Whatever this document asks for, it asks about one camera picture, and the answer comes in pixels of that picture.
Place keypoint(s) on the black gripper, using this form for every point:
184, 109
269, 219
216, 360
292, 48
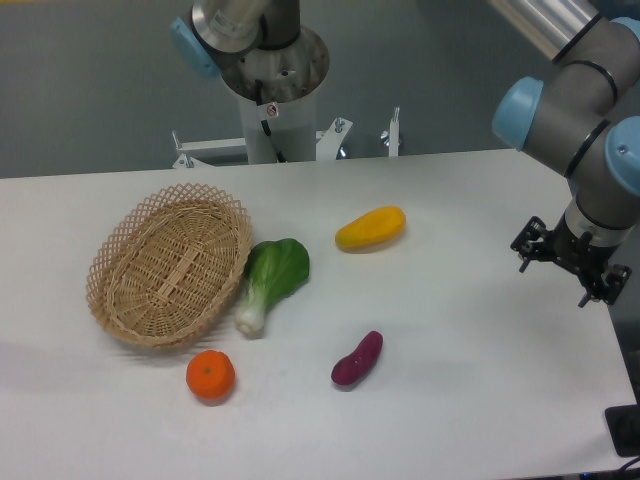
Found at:
576, 245

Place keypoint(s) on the yellow orange mango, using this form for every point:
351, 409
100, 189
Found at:
374, 228

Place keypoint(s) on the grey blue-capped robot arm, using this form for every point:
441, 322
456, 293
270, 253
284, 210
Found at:
274, 65

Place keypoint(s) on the black device at table edge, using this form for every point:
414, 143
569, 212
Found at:
623, 425

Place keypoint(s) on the purple sweet potato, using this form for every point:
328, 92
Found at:
352, 368

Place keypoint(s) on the green bok choy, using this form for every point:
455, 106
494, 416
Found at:
274, 270

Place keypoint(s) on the orange tangerine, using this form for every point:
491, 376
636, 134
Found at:
210, 375

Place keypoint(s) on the woven wicker basket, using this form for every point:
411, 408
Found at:
170, 267

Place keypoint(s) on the white bracket with bolt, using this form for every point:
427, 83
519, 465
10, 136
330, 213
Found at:
391, 138

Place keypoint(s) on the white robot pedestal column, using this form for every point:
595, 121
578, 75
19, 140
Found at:
286, 124

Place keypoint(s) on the white metal base frame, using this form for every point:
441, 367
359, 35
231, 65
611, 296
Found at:
328, 147

